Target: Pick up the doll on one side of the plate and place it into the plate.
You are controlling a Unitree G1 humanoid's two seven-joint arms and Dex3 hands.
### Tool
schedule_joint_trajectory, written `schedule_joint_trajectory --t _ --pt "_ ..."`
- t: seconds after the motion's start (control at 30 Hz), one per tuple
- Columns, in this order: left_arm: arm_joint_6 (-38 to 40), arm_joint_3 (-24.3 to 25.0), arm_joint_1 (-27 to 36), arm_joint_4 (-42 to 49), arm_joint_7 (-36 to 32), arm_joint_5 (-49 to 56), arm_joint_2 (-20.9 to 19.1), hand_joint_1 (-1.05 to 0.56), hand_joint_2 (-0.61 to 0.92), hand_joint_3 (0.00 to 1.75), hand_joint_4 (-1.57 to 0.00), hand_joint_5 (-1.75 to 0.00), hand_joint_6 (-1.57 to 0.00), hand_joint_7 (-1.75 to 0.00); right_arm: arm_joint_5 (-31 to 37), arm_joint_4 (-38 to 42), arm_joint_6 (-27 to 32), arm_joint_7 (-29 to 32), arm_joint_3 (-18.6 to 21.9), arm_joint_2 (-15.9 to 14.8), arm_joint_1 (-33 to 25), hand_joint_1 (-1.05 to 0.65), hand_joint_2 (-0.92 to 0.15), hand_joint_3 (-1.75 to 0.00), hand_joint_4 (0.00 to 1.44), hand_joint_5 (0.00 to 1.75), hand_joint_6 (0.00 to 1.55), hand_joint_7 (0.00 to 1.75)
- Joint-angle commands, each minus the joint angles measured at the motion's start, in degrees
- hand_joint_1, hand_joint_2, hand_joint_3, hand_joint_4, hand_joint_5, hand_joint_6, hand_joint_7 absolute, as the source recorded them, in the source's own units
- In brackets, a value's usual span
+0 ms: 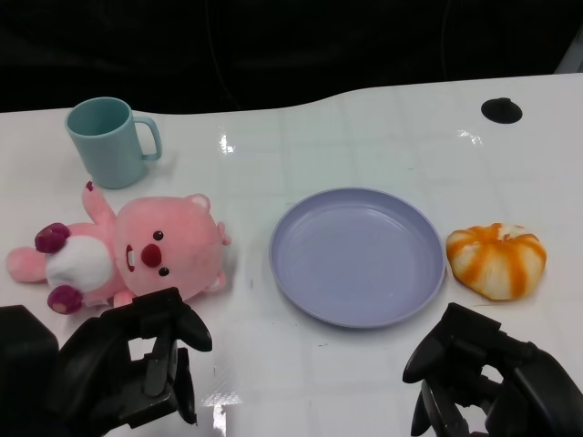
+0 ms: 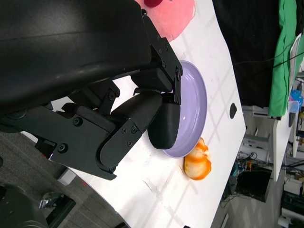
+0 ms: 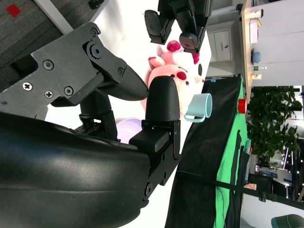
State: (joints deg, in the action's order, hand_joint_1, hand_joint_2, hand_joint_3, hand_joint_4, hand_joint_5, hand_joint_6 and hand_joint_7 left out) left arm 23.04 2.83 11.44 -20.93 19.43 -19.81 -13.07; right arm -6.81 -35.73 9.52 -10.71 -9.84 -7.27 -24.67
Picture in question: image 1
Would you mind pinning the light blue plastic mug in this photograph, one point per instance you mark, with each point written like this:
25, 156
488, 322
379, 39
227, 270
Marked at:
114, 159

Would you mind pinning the pink plush beaver doll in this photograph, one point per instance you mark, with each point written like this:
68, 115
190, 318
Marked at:
150, 227

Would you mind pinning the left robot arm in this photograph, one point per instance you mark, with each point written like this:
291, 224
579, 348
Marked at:
23, 364

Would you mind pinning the lavender plastic plate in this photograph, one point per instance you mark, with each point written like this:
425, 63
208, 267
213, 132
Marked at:
355, 259

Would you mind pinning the orange white bun toy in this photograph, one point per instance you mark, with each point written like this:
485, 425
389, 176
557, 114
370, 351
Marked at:
496, 264

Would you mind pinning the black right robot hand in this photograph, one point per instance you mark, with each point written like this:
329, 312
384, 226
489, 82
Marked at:
537, 387

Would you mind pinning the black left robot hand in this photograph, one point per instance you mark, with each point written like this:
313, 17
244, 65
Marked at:
109, 364

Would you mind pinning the black round table grommet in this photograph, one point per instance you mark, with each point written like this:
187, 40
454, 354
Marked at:
501, 111

